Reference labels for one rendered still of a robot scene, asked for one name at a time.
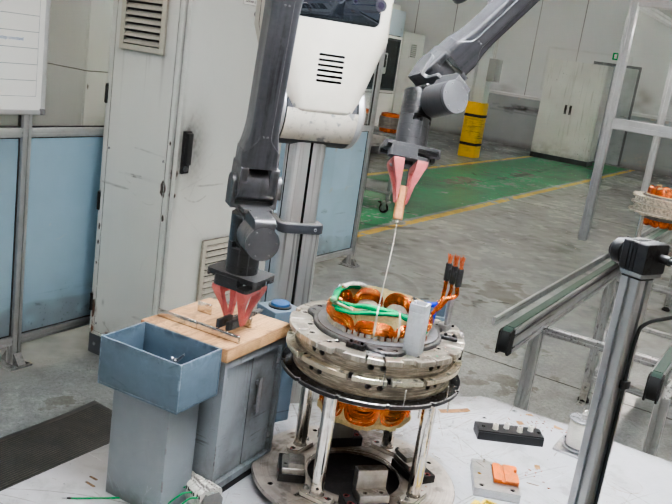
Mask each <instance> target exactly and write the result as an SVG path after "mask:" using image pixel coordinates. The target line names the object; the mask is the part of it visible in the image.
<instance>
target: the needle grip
mask: <svg viewBox="0 0 672 504"><path fill-rule="evenodd" d="M407 189H408V188H407V187H406V186H403V185H400V190H399V194H398V198H397V202H395V207H394V213H393V219H394V220H396V219H399V221H401V220H402V219H403V213H404V207H405V199H406V195H407Z"/></svg>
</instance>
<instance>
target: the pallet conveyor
mask: <svg viewBox="0 0 672 504"><path fill-rule="evenodd" d="M649 239H652V240H655V241H658V242H662V243H665V244H666V243H667V242H669V241H670V240H671V239H672V230H668V229H662V230H660V231H659V232H657V233H655V234H654V235H652V236H650V237H649ZM609 257H610V254H609V252H607V253H605V254H603V255H602V256H600V257H598V258H596V259H595V260H593V261H591V262H589V263H588V264H586V265H584V266H582V267H581V268H579V269H577V270H575V271H574V272H572V273H570V274H568V275H567V276H565V277H563V278H561V279H559V280H558V281H556V282H554V283H552V284H551V285H549V286H547V287H545V288H544V289H542V290H540V291H538V292H537V293H535V294H533V295H531V296H530V297H528V298H526V299H524V300H522V301H521V302H519V303H517V304H515V305H514V306H512V307H510V308H508V309H507V310H505V311H503V312H501V313H500V314H498V315H496V316H494V317H493V319H492V325H493V326H494V325H496V324H498V323H499V322H501V321H503V320H505V319H506V318H508V317H510V316H511V315H513V314H515V313H516V312H518V311H520V310H521V309H523V308H525V307H526V306H528V305H530V304H531V303H533V302H535V301H536V300H538V299H540V298H542V297H543V296H545V295H547V294H548V293H550V292H552V291H553V290H555V289H557V288H558V287H560V286H562V285H563V284H565V283H567V282H568V281H570V280H572V279H574V278H575V277H577V276H579V275H580V274H582V273H584V272H585V271H587V270H589V269H590V268H592V267H594V266H595V265H597V264H599V263H600V262H602V261H604V260H605V259H607V258H609ZM621 274H622V273H621V272H620V267H619V263H616V262H614V261H613V260H611V261H610V262H608V263H606V264H605V265H603V266H602V267H600V268H598V269H597V270H595V271H593V272H592V273H590V274H589V275H587V276H585V277H584V278H582V279H580V280H579V281H577V282H576V283H574V284H572V285H571V286H569V287H567V288H566V289H564V290H563V291H561V292H559V293H558V294H556V295H554V296H553V297H551V298H549V299H548V300H546V301H545V302H543V303H541V304H540V305H538V306H536V307H535V308H533V309H532V310H530V311H528V312H527V313H525V314H523V315H522V316H520V317H519V318H517V319H515V320H514V321H512V322H510V323H509V324H507V325H505V326H504V327H502V328H501V329H500V330H499V333H498V338H497V343H496V348H495V353H498V352H499V351H500V352H503V353H505V356H508V355H510V354H511V353H513V352H514V351H515V350H517V349H518V348H520V347H521V346H522V345H524V344H525V343H527V346H526V351H525V356H524V360H523V365H522V370H521V374H520V379H519V384H518V389H517V393H516V398H515V403H514V407H517V408H520V409H523V410H525V411H527V409H528V405H529V400H530V395H531V391H532V386H533V382H534V377H535V372H536V368H537V363H538V358H539V354H540V349H541V345H542V340H543V335H544V334H545V335H548V336H551V337H555V338H558V339H561V340H565V341H568V342H571V343H574V344H578V345H581V346H584V347H588V348H590V351H589V355H588V360H587V364H586V368H585V373H584V377H583V381H582V385H581V390H580V396H579V397H578V399H577V400H578V402H577V403H576V405H579V406H582V407H583V405H584V404H585V403H589V398H588V397H587V396H588V395H589V394H590V392H591V388H592V384H593V382H595V383H596V379H597V375H598V370H597V369H596V367H597V363H598V358H599V354H600V351H601V352H603V350H604V346H605V342H602V341H603V337H604V333H605V329H606V324H607V320H608V316H609V312H610V307H611V303H612V299H613V295H614V290H615V286H616V282H617V281H619V282H620V278H621ZM603 288H604V291H603V295H602V299H601V304H600V308H599V312H598V317H597V321H596V325H595V330H594V334H593V338H592V339H591V338H588V337H585V336H581V335H578V334H575V333H571V332H568V331H564V330H561V329H558V328H554V327H551V326H550V325H552V324H553V323H555V322H556V321H558V320H559V319H560V318H562V317H563V316H565V315H566V314H567V313H569V312H570V311H572V310H573V309H574V308H576V307H577V306H579V305H580V304H581V303H583V302H584V301H586V300H587V299H588V298H590V297H591V296H593V295H594V294H596V293H597V292H598V291H600V290H601V289H603ZM651 290H654V291H658V292H662V293H665V294H666V296H665V300H664V304H663V305H665V306H664V307H663V308H662V309H661V310H663V311H666V312H669V311H670V309H669V306H670V304H671V300H672V272H671V276H670V280H669V284H668V287H666V286H662V285H659V284H655V283H653V284H652V288H651ZM641 331H642V332H646V333H649V334H653V335H656V336H660V337H663V338H667V339H670V340H672V334H669V333H666V332H662V331H659V330H655V329H651V328H648V327H647V326H646V327H644V328H643V329H642V330H641ZM634 362H637V363H640V364H644V365H647V366H650V367H653V369H652V370H651V371H650V373H649V375H648V378H647V382H646V386H645V389H644V391H643V390H640V389H637V388H634V387H631V386H630V387H629V389H626V393H629V394H632V395H635V396H638V397H642V400H643V401H644V400H645V399H648V400H651V401H654V407H653V411H652V415H651V419H650V423H649V427H648V430H647V434H646V438H645V442H644V446H643V450H642V452H644V453H647V454H650V455H653V456H655V457H656V454H657V450H658V447H659V443H660V439H661V435H662V431H663V428H664V424H665V420H666V416H667V412H668V409H669V407H672V400H671V398H672V343H671V345H670V346H669V347H668V349H667V350H666V351H665V353H664V354H663V355H662V357H661V358H660V359H659V358H655V357H652V356H649V355H645V354H642V353H638V352H635V356H634Z"/></svg>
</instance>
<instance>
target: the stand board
mask: <svg viewBox="0 0 672 504"><path fill-rule="evenodd" d="M200 301H202V302H205V303H208V304H211V305H213V306H212V314H211V315H208V314H205V313H202V312H200V311H197V309H198V301H197V302H194V303H191V304H188V305H185V306H182V307H179V308H176V309H172V310H169V311H170V312H173V313H176V314H178V315H181V316H184V317H187V318H190V319H193V320H196V321H198V322H202V323H205V324H208V325H210V326H213V327H216V320H217V318H220V317H223V312H222V309H221V306H220V304H219V302H218V300H216V299H213V298H207V299H204V300H200ZM251 318H253V320H252V328H247V327H244V326H242V327H238V328H236V329H233V330H230V331H228V332H231V333H234V334H237V335H239V336H240V343H239V344H237V343H234V342H231V341H228V340H225V339H222V338H220V337H217V336H214V335H211V334H208V333H205V332H202V331H200V330H197V329H194V328H191V327H188V326H185V325H182V324H180V323H177V322H174V321H171V320H168V319H165V318H162V317H160V316H157V315H154V316H151V317H148V318H144V319H142V320H141V322H144V321H146V322H149V323H152V324H155V325H158V326H160V327H163V328H166V329H169V330H172V331H174V332H177V333H180V334H183V335H186V336H188V337H191V338H194V339H197V340H200V341H202V342H205V343H208V344H211V345H214V346H216V347H219V348H222V357H221V362H224V363H228V362H231V361H233V360H235V359H237V358H239V357H242V356H244V355H246V354H248V353H251V352H253V351H255V350H257V349H259V348H262V347H264V346H266V345H268V344H271V343H273V342H275V341H277V340H279V339H282V338H284V337H286V336H287V332H288V331H289V329H290V324H289V323H287V322H283V321H280V320H277V319H274V318H271V317H268V316H265V315H262V314H257V315H255V316H253V317H251ZM216 328H217V327H216Z"/></svg>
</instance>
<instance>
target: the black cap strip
mask: <svg viewBox="0 0 672 504"><path fill-rule="evenodd" d="M493 424H494V423H488V422H480V421H475V422H474V427H473V430H474V432H475V435H476V437H477V439H479V440H487V441H495V442H503V443H512V444H520V445H528V446H537V447H543V444H544V436H543V435H542V433H541V431H540V429H537V428H534V429H533V432H529V431H527V430H528V427H523V431H522V433H518V432H517V428H518V426H513V425H509V429H504V428H503V427H504V424H499V426H498V430H493V429H492V428H493Z"/></svg>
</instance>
